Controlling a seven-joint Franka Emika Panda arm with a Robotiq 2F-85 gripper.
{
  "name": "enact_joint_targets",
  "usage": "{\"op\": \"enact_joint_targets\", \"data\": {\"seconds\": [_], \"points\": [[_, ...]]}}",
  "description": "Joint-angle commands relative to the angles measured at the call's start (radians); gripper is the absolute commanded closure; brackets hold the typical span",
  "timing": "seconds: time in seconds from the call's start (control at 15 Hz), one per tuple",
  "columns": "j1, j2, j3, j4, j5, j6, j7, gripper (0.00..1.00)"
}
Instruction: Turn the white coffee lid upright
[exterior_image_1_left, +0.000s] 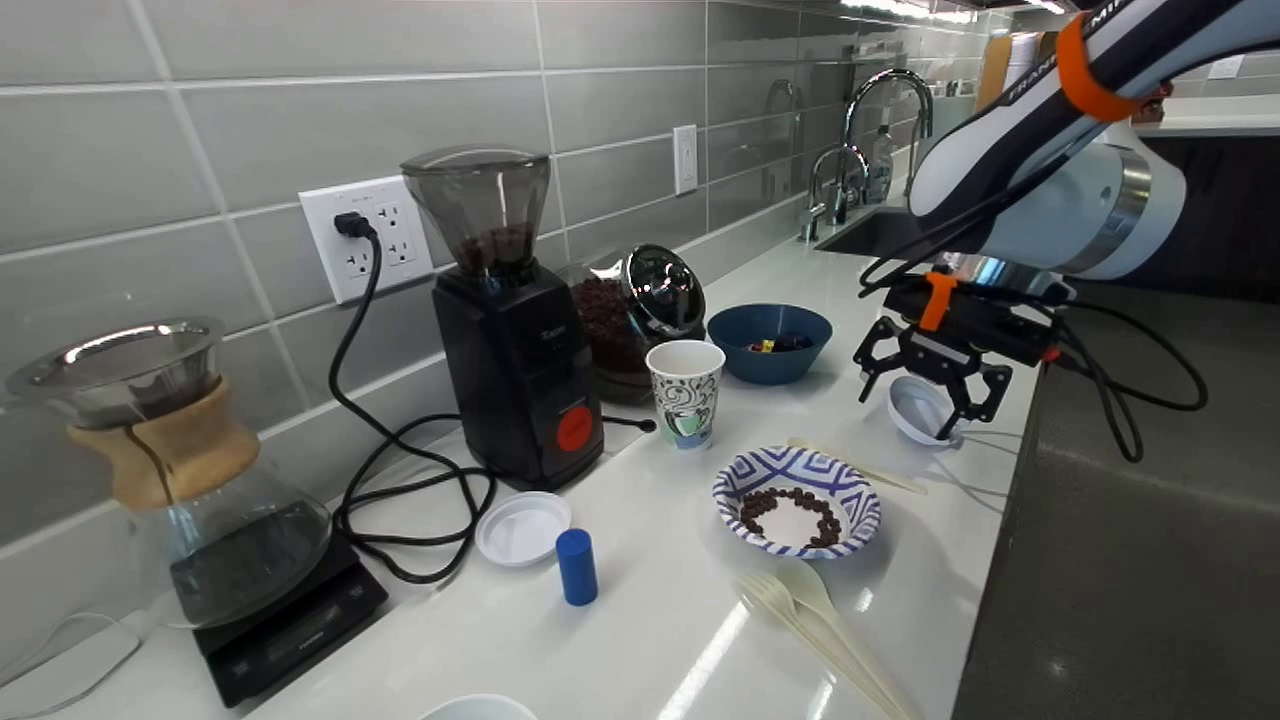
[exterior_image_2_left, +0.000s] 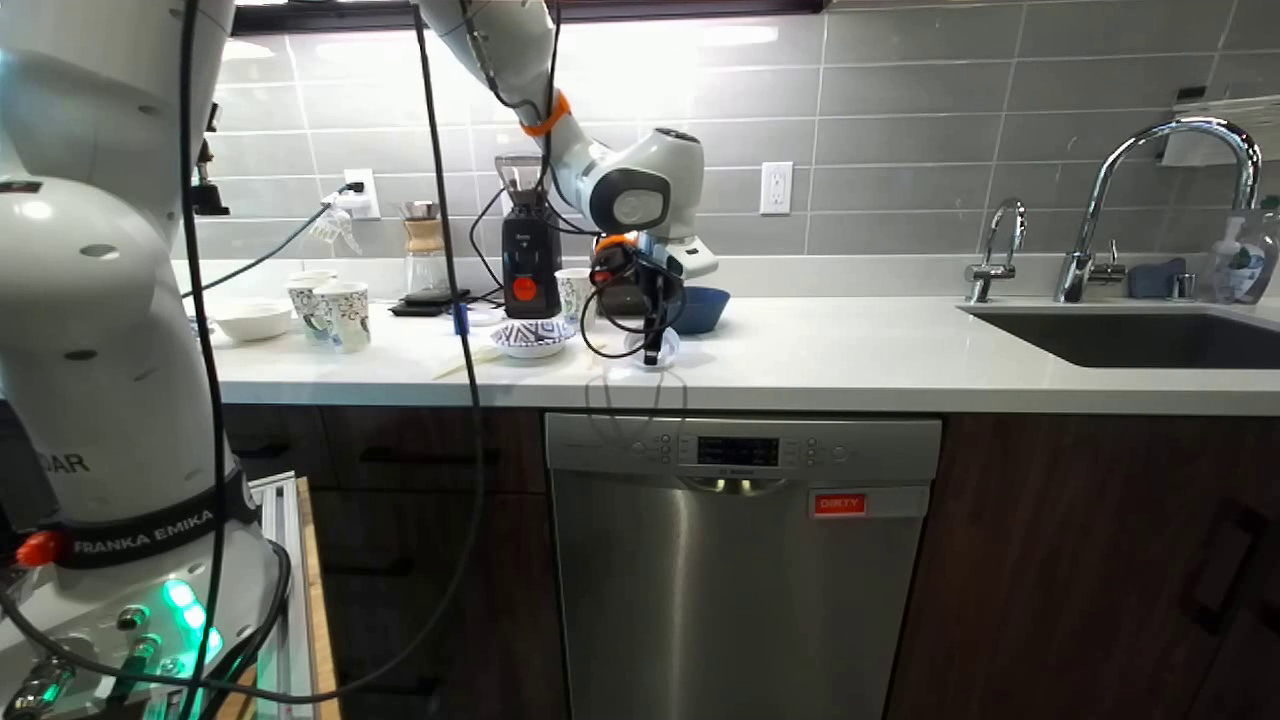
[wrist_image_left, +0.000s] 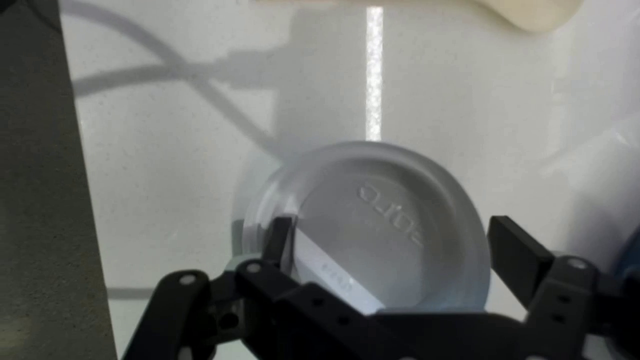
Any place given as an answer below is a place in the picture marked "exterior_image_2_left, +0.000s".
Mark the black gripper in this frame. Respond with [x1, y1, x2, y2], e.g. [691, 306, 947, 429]
[585, 232, 671, 368]

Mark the black coffee scale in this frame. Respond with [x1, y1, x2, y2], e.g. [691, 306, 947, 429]
[389, 288, 473, 321]

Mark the blue bowl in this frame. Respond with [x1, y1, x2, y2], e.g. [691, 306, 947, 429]
[663, 284, 736, 336]

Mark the blue white patterned paper plate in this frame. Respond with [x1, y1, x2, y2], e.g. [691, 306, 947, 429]
[488, 316, 581, 359]

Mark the black orange bottle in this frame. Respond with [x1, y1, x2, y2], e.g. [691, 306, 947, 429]
[491, 151, 567, 321]

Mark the glass carafe with wooden collar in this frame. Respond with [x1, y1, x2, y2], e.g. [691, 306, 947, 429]
[402, 212, 452, 303]

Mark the stainless steel dishwasher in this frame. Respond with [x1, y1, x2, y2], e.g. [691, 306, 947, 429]
[540, 413, 944, 720]

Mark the patterned ceramic mug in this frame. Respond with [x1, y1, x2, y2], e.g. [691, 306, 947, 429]
[318, 279, 377, 351]

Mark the dark wood cabinet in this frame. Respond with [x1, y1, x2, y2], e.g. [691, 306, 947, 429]
[225, 408, 567, 720]
[884, 413, 1280, 720]

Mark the patterned paper cup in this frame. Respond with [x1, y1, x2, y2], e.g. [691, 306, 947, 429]
[289, 270, 337, 340]

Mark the small chrome faucet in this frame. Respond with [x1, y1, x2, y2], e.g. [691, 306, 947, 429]
[963, 194, 1033, 303]

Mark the white bowl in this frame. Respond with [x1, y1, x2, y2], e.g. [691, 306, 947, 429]
[214, 298, 301, 348]

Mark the wooden robot cart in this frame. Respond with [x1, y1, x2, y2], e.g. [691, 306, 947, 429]
[218, 472, 343, 720]

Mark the kitchen sink basin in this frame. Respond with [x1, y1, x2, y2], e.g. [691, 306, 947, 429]
[962, 298, 1280, 373]

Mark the tall chrome faucet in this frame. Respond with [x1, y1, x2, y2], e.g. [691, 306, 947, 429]
[1055, 112, 1267, 303]

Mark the metal robot mounting base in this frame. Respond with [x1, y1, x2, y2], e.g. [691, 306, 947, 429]
[0, 524, 296, 720]

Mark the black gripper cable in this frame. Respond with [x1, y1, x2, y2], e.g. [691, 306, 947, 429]
[576, 284, 654, 362]

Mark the long black robot cable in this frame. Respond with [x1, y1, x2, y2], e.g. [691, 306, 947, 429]
[176, 0, 234, 720]
[257, 0, 488, 709]

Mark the white light switch plate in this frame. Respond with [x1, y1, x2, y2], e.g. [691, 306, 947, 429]
[756, 159, 797, 216]

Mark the white wall outlet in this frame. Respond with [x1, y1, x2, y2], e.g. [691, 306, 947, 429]
[341, 164, 384, 224]

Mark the thin grey power cable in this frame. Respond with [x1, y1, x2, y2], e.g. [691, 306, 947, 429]
[196, 185, 367, 298]

